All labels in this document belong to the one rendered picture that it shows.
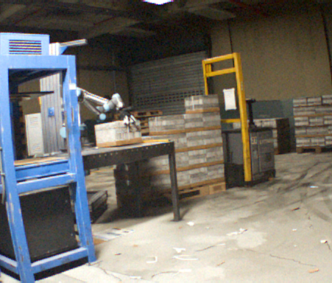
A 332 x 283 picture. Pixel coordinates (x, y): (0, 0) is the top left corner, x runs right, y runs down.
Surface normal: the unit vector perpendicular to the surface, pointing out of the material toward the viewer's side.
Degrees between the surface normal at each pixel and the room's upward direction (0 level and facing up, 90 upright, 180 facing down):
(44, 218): 90
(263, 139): 90
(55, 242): 90
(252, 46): 90
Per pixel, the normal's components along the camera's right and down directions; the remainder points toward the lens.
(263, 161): 0.55, 0.00
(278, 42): -0.62, 0.10
